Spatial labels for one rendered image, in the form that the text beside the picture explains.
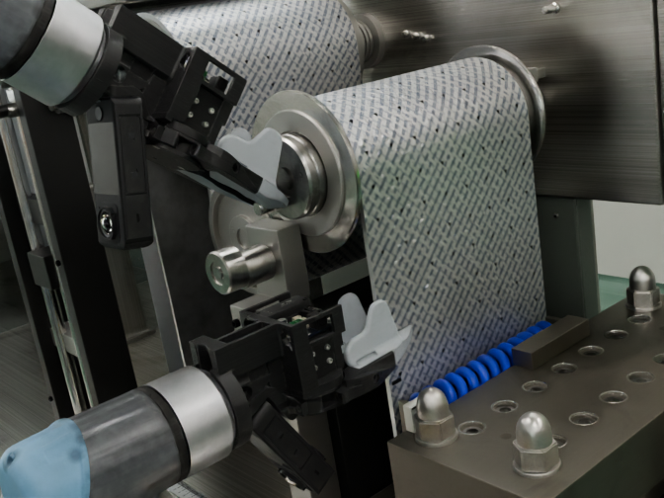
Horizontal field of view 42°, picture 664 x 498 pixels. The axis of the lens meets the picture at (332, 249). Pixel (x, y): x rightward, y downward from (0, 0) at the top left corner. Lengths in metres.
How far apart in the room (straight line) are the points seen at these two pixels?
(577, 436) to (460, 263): 0.20
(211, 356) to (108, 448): 0.10
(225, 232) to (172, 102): 0.28
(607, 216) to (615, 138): 2.92
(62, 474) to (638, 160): 0.63
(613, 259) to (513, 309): 3.02
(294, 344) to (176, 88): 0.21
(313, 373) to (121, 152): 0.22
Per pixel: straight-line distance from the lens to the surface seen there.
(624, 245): 3.86
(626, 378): 0.82
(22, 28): 0.61
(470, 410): 0.78
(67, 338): 1.07
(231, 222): 0.88
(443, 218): 0.80
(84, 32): 0.63
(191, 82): 0.67
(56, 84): 0.63
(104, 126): 0.66
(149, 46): 0.67
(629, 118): 0.93
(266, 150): 0.72
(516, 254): 0.89
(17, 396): 1.38
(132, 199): 0.65
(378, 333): 0.73
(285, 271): 0.77
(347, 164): 0.71
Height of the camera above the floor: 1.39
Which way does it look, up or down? 16 degrees down
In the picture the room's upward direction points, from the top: 9 degrees counter-clockwise
